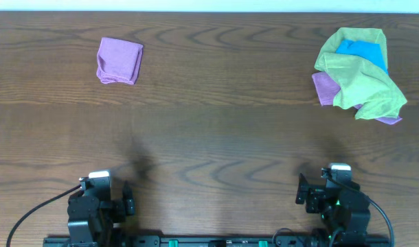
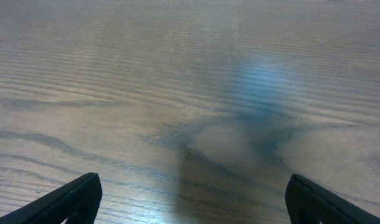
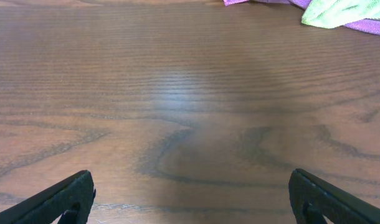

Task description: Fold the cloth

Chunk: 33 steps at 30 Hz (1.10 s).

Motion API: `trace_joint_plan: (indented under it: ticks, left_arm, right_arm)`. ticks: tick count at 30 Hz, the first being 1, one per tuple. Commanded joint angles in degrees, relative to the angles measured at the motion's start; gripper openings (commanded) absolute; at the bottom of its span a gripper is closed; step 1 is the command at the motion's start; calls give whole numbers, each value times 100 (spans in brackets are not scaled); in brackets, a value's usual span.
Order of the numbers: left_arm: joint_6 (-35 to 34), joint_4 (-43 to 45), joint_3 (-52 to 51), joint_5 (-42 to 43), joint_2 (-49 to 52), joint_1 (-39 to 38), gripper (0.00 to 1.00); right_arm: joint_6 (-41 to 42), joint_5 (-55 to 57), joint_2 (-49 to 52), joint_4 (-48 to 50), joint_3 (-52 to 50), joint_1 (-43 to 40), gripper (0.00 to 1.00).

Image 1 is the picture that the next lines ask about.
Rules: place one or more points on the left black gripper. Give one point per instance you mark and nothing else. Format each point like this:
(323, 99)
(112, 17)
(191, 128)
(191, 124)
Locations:
(129, 205)

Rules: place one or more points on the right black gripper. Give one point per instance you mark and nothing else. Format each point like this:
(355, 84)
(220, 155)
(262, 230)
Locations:
(314, 195)

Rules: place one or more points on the light green cloth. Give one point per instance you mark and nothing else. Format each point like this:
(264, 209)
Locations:
(361, 81)

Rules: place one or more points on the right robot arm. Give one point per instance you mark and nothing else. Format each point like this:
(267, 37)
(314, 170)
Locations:
(343, 209)

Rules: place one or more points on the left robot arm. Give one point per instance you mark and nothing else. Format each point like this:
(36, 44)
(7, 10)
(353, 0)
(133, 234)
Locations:
(93, 213)

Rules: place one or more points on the unfolded purple cloth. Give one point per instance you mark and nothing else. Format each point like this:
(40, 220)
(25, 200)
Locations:
(327, 89)

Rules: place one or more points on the folded purple cloth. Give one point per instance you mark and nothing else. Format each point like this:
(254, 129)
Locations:
(118, 61)

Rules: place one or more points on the blue cloth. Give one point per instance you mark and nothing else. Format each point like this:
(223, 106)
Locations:
(366, 50)

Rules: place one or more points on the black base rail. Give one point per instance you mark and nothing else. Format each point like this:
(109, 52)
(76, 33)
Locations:
(156, 241)

